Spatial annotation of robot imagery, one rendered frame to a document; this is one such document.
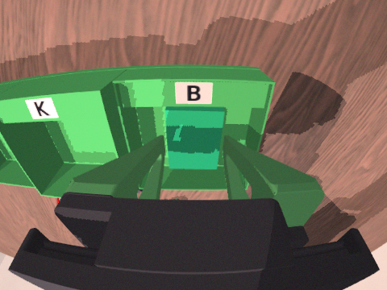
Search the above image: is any green three-compartment tray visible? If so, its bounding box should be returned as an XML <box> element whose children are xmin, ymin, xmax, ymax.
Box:
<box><xmin>0</xmin><ymin>64</ymin><xmax>275</xmax><ymax>198</ymax></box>

